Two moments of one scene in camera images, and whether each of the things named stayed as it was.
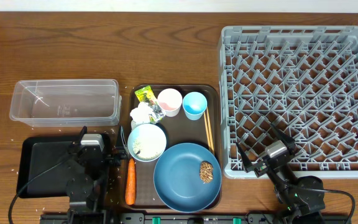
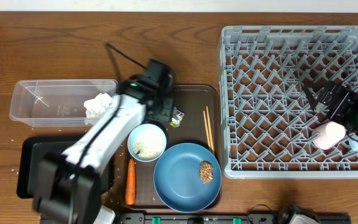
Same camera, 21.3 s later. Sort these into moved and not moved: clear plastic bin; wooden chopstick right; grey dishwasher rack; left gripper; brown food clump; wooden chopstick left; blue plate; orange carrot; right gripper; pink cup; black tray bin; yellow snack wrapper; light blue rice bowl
Moved: yellow snack wrapper; pink cup; left gripper; right gripper
Not moved: wooden chopstick left; grey dishwasher rack; orange carrot; brown food clump; clear plastic bin; light blue rice bowl; wooden chopstick right; blue plate; black tray bin
